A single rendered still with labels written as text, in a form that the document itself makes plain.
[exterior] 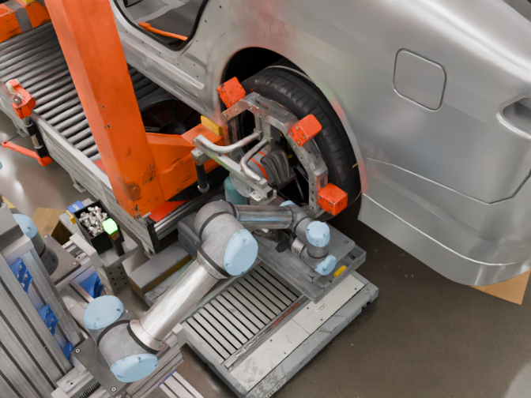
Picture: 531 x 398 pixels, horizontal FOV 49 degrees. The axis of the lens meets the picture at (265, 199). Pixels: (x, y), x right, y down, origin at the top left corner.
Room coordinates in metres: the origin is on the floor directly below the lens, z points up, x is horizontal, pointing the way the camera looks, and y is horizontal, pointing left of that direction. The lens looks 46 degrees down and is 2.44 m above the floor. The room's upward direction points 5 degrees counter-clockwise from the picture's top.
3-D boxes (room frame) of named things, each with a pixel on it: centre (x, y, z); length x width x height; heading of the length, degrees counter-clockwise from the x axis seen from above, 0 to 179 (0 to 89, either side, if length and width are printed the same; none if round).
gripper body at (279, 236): (1.33, -0.06, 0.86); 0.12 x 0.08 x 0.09; 40
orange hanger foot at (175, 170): (2.09, 0.31, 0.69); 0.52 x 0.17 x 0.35; 130
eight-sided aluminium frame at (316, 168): (1.72, -0.04, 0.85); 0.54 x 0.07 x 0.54; 40
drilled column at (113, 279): (1.81, 0.80, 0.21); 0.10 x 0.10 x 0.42; 40
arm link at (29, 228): (1.31, 0.84, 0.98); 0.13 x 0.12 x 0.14; 119
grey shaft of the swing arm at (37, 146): (2.76, 1.34, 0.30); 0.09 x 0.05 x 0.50; 40
